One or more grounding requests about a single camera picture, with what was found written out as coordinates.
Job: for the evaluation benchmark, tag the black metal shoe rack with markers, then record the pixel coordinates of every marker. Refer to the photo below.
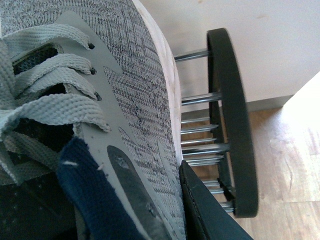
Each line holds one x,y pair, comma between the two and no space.
229,146

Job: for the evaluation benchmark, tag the grey knit sneaker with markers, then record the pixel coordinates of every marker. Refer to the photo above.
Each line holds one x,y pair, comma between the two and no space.
90,110

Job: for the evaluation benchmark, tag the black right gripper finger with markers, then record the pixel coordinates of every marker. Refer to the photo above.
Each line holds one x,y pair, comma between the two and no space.
205,217

